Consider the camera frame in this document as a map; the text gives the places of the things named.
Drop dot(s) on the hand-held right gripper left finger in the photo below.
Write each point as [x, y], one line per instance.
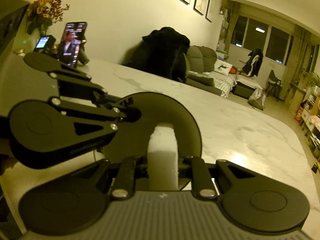
[142, 167]

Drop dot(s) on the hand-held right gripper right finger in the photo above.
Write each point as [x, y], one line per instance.
[183, 167]

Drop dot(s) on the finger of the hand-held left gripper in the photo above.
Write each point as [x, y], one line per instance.
[82, 87]
[100, 112]

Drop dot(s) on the white sponge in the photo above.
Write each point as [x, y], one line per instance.
[162, 160]

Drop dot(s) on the phone stand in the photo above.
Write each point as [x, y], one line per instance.
[84, 55]

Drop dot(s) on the smartphone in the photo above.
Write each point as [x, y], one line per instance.
[71, 43]

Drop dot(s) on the small black screen device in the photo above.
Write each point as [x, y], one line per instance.
[45, 42]

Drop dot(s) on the white vase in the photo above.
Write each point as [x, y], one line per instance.
[33, 40]

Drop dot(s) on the small round jar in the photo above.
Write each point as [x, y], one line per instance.
[19, 52]

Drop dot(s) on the dried flower bouquet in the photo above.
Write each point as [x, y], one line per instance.
[46, 7]

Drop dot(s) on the dark grey box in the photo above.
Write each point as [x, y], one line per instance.
[11, 22]

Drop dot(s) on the grey bag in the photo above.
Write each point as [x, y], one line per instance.
[257, 98]

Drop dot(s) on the checked ottoman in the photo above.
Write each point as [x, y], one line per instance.
[246, 85]

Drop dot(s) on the grey sofa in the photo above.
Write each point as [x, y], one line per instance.
[202, 62]

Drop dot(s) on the white deer pillow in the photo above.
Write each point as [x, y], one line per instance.
[222, 68]

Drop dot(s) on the orange cushion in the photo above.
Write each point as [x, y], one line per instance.
[232, 71]

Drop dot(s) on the dark wooden chair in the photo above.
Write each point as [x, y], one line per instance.
[273, 82]

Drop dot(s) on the dark jackets on rack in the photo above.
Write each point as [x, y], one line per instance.
[253, 62]

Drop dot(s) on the white low cabinet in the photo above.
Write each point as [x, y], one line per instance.
[312, 130]

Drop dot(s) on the wooden shelf unit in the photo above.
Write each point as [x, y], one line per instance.
[298, 97]

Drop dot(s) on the patterned curtain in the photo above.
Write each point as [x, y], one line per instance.
[300, 62]
[227, 25]

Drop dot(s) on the window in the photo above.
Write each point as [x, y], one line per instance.
[262, 40]

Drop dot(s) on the potted green plant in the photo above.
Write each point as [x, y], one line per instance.
[312, 80]

